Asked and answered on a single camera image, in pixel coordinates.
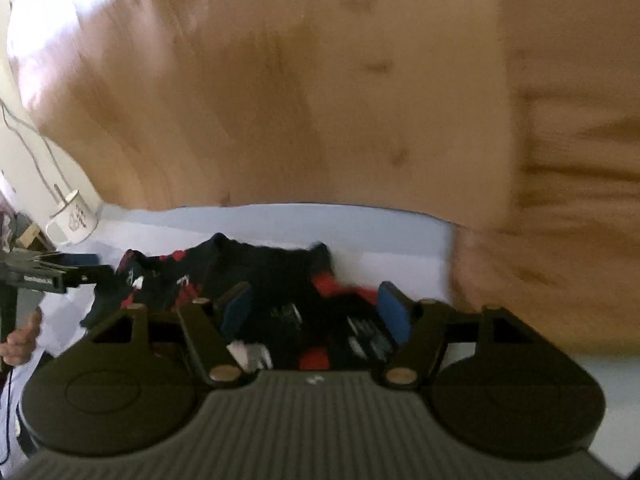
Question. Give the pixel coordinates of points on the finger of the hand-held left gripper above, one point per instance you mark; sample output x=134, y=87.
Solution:
x=77, y=260
x=90, y=275

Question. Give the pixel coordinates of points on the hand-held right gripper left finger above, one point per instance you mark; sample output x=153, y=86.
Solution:
x=237, y=310

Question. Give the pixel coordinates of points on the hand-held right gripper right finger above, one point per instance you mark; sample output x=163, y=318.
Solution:
x=395, y=312

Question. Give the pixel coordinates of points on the black reindeer knit sweater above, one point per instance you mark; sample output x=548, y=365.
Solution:
x=280, y=280

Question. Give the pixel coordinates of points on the person's left hand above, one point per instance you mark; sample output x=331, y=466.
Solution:
x=22, y=345

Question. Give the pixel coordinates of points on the white enamel mug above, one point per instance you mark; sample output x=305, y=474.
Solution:
x=75, y=220

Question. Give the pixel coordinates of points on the background household clutter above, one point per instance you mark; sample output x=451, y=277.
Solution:
x=15, y=220

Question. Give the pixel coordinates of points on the striped bed sheet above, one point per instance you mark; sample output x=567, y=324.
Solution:
x=400, y=242

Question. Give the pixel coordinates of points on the spoon in mug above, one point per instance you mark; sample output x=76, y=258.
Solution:
x=58, y=192

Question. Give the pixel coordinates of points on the brown seat cushion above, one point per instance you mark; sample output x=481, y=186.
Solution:
x=565, y=210

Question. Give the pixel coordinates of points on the wood-grain vinyl sheet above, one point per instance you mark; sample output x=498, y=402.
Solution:
x=275, y=85

